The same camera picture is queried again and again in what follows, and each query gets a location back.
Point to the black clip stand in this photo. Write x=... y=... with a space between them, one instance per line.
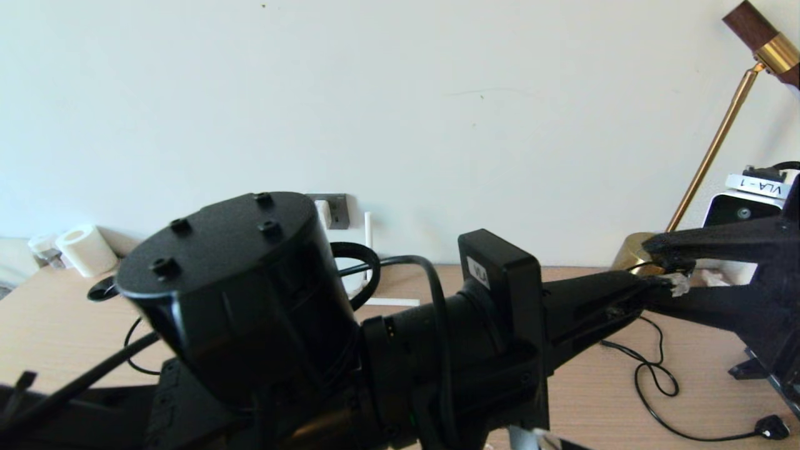
x=744 y=372

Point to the white toilet paper roll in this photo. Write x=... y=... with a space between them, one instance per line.
x=87 y=250

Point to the white router with antennas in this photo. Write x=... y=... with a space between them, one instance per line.
x=367 y=231

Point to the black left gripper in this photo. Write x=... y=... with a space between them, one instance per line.
x=250 y=294

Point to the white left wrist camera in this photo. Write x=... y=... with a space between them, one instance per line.
x=525 y=439

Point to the white power adapter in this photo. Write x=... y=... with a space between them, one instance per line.
x=325 y=215

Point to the grey wall socket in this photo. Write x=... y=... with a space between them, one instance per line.
x=340 y=212

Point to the gold desk lamp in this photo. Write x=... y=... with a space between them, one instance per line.
x=719 y=137

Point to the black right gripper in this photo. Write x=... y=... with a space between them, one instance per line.
x=781 y=312

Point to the crumpled white tissue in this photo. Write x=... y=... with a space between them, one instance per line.
x=715 y=279

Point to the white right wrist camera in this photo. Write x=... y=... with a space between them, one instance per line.
x=737 y=212

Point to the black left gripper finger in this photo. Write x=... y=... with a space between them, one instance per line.
x=594 y=297
x=581 y=340

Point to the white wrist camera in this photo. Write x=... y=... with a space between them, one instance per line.
x=525 y=439
x=737 y=212

